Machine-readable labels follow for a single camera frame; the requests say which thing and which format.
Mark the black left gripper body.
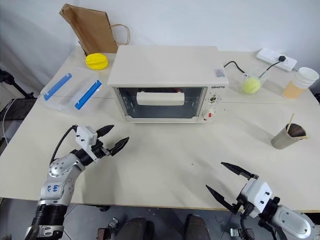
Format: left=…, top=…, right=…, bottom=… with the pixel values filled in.
left=90, top=139, right=111, bottom=160

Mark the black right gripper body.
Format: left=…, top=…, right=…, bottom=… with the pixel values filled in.
left=231, top=173, right=260, bottom=216

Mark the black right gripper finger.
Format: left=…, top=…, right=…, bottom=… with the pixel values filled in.
left=220, top=161, right=253, bottom=180
left=205, top=184, right=237, bottom=214

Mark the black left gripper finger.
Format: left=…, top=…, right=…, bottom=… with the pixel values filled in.
left=96, top=124, right=116, bottom=138
left=107, top=136, right=131, bottom=157

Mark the cream countertop toaster oven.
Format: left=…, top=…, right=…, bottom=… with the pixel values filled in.
left=107, top=45, right=229, bottom=124

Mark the metal table clamp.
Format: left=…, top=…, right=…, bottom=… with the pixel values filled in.
left=229, top=226, right=251, bottom=240
left=96, top=216, right=119, bottom=240

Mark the dark rounded shape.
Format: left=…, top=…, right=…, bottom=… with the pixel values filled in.
left=119, top=216, right=155, bottom=240
left=183, top=213, right=211, bottom=240

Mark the clear box with blue latches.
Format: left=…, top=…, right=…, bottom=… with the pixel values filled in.
left=39, top=66, right=104, bottom=118

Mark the grey metal cup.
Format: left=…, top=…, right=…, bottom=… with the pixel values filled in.
left=270, top=123, right=310, bottom=151

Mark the yellow ribbed plastic squeezer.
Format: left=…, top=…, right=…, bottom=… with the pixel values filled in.
left=85, top=52, right=110, bottom=72

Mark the long wooden stick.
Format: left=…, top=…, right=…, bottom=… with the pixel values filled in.
left=286, top=112, right=296, bottom=134

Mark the yellow-green tennis ball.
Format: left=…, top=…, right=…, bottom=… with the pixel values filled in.
left=241, top=77, right=262, bottom=95

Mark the clear plastic cup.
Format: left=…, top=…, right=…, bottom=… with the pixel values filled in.
left=230, top=66, right=273, bottom=96

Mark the brown paper bag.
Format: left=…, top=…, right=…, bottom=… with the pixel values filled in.
left=58, top=3, right=131, bottom=57

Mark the black tripod stand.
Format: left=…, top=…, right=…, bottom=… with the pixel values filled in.
left=0, top=69, right=36, bottom=99

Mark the stack of white paper cups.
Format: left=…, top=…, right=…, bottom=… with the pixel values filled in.
left=282, top=66, right=320, bottom=101

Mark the white power strip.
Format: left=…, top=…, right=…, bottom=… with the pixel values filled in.
left=255, top=47, right=298, bottom=73

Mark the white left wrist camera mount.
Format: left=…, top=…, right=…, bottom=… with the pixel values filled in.
left=75, top=125, right=99, bottom=161

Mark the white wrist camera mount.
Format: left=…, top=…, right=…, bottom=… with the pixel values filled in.
left=239, top=178, right=274, bottom=219
left=75, top=125, right=99, bottom=161

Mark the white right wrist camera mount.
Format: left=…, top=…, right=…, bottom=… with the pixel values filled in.
left=239, top=178, right=274, bottom=219

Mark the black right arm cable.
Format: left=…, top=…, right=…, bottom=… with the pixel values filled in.
left=239, top=212, right=287, bottom=240

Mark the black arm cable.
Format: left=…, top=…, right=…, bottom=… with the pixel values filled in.
left=49, top=124, right=79, bottom=165
left=239, top=212, right=287, bottom=240

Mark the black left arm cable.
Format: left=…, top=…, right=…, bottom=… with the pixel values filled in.
left=49, top=124, right=79, bottom=165

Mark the black power cable with plug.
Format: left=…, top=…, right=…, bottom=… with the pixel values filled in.
left=222, top=58, right=285, bottom=80

